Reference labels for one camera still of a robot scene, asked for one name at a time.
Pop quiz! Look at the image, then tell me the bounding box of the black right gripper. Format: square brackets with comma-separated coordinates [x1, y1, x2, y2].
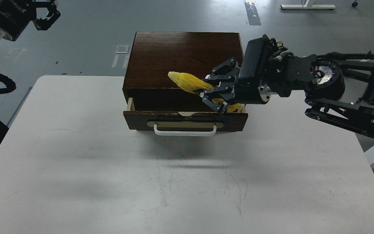
[201, 57, 271, 114]

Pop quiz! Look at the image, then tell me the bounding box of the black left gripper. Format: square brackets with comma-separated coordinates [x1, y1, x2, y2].
[0, 0, 61, 42]

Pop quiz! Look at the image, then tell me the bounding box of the yellow corn cob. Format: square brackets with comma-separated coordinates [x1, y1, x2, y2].
[168, 71, 245, 112]

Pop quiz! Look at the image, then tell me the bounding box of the wooden drawer with white handle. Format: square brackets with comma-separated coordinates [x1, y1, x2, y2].
[123, 98, 248, 137]

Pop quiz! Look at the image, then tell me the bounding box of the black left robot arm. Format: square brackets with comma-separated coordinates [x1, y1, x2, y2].
[0, 0, 61, 41]

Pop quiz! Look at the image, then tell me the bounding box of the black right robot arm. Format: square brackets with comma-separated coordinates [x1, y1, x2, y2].
[195, 50, 374, 139]

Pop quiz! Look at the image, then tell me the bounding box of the dark brown wooden cabinet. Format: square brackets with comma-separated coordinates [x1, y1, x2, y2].
[123, 31, 243, 112]

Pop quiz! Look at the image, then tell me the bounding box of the white table foot bar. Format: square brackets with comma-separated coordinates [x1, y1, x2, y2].
[280, 0, 336, 10]

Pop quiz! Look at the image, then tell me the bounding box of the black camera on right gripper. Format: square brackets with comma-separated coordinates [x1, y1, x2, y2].
[235, 34, 270, 87]

